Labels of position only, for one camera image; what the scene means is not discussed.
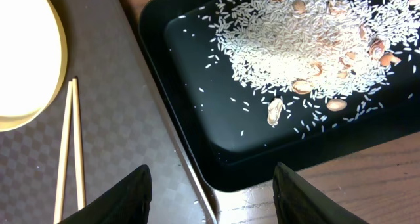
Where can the half peanut shell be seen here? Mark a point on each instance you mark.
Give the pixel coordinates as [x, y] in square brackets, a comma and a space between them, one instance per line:
[302, 87]

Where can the brown plastic serving tray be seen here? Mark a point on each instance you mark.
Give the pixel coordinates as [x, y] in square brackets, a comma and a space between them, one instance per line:
[120, 124]

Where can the wooden chopstick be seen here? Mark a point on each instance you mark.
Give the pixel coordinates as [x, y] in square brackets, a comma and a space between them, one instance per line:
[78, 147]
[63, 157]

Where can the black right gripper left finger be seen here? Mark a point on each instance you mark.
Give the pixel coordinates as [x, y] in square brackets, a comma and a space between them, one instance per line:
[127, 202]

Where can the pile of white rice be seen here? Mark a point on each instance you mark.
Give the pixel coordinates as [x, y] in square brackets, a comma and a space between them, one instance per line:
[343, 47]

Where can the black rectangular waste tray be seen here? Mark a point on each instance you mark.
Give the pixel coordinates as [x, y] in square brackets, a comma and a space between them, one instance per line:
[223, 125]

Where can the yellow round plate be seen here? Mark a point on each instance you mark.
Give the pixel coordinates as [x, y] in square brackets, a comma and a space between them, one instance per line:
[34, 59]

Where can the oval peanut shell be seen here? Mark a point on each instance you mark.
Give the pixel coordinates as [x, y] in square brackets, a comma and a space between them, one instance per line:
[336, 105]

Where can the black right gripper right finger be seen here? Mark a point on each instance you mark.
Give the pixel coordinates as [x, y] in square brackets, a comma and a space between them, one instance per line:
[298, 202]

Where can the right wooden chopstick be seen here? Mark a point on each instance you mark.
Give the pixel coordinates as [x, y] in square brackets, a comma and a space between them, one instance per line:
[78, 147]

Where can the left wooden chopstick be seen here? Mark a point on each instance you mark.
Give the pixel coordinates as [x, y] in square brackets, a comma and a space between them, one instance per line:
[63, 157]

